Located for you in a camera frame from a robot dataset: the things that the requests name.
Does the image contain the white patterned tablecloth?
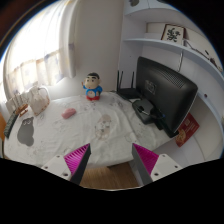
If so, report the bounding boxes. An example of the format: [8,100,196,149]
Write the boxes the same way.
[4,92,169,168]

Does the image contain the white wall shelf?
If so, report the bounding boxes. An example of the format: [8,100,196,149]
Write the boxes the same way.
[122,0,224,91]

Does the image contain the black remote control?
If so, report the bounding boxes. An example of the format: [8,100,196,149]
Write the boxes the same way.
[4,112,18,138]

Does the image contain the black computer monitor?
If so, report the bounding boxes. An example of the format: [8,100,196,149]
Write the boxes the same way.
[136,57,198,136]

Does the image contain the grey cat mouse pad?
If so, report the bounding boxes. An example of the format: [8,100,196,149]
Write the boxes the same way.
[17,117,34,146]

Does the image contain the white sheer curtain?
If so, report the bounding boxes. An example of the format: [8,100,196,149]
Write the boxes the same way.
[3,0,81,98]

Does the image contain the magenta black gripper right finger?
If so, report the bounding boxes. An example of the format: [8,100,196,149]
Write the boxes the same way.
[131,142,184,186]

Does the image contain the black wifi router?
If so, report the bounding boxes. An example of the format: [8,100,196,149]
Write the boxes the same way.
[116,72,141,99]

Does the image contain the framed calligraphy picture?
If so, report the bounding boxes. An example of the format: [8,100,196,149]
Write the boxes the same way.
[161,24,185,44]

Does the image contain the cartoon boy figurine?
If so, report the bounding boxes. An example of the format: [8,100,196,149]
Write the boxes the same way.
[82,72,103,101]

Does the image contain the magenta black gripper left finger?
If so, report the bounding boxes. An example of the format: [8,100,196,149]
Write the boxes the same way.
[41,143,92,186]

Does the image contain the pink computer mouse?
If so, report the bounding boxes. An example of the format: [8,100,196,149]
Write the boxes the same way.
[61,108,76,119]

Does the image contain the red booklet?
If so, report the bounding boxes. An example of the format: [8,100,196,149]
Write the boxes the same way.
[175,113,200,147]

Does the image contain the black monitor stand base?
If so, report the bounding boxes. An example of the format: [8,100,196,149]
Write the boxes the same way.
[132,99,153,125]

